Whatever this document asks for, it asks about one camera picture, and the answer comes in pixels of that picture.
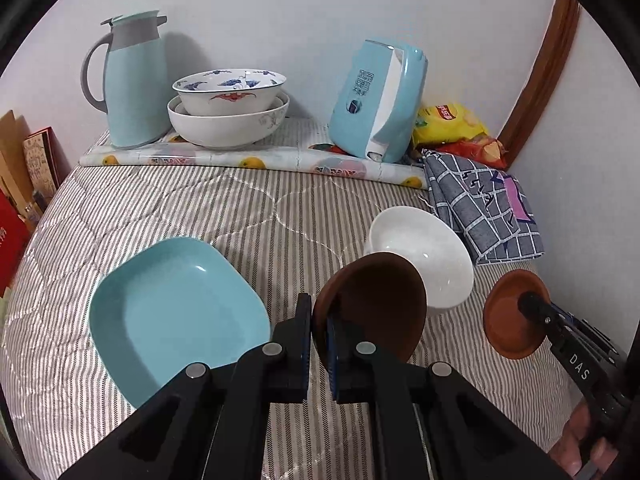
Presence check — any red paper bag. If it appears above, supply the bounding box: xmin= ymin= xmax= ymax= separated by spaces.
xmin=0 ymin=192 xmax=32 ymax=297

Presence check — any light blue electric kettle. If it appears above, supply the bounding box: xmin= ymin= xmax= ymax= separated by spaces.
xmin=328 ymin=39 xmax=428 ymax=163

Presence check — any grey checked cloth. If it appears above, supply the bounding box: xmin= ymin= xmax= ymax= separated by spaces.
xmin=422 ymin=150 xmax=546 ymax=266

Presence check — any large white floral bowl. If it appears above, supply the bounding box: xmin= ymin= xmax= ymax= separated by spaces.
xmin=167 ymin=91 xmax=291 ymax=150

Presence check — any light blue thermos jug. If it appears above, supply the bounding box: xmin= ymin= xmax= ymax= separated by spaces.
xmin=81 ymin=10 xmax=173 ymax=150

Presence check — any small brown bowl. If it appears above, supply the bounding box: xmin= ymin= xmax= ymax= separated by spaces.
xmin=311 ymin=252 xmax=428 ymax=366
xmin=482 ymin=269 xmax=551 ymax=360

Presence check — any person's right hand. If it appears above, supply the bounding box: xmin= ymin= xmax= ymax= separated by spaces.
xmin=549 ymin=400 xmax=622 ymax=480

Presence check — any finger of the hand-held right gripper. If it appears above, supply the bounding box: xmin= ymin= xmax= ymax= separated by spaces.
xmin=517 ymin=292 xmax=576 ymax=348
xmin=550 ymin=304 xmax=623 ymax=358

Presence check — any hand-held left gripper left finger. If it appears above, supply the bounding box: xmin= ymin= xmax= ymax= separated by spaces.
xmin=57 ymin=292 xmax=313 ymax=480

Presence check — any striped quilt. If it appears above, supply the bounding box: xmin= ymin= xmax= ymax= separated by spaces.
xmin=0 ymin=120 xmax=586 ymax=480

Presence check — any rolled fruit print table mat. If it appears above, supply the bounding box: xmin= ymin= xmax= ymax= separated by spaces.
xmin=79 ymin=127 xmax=431 ymax=191

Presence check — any teal plate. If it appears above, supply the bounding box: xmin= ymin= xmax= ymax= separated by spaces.
xmin=89 ymin=237 xmax=272 ymax=408

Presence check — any patterned brown box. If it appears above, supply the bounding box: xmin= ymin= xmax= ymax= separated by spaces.
xmin=22 ymin=127 xmax=63 ymax=202

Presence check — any red chips bag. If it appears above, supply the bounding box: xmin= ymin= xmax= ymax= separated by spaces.
xmin=435 ymin=137 xmax=507 ymax=171

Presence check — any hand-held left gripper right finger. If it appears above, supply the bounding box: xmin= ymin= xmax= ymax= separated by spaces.
xmin=327 ymin=314 xmax=573 ymax=480

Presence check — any plain white bowl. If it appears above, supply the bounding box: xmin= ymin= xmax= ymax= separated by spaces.
xmin=363 ymin=206 xmax=475 ymax=313

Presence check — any yellow chips bag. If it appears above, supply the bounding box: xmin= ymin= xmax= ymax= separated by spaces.
xmin=412 ymin=102 xmax=493 ymax=153

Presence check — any blue patterned white bowl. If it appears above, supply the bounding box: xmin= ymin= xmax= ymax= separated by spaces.
xmin=172 ymin=68 xmax=288 ymax=116

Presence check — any wooden door frame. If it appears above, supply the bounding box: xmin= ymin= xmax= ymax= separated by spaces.
xmin=497 ymin=0 xmax=581 ymax=171

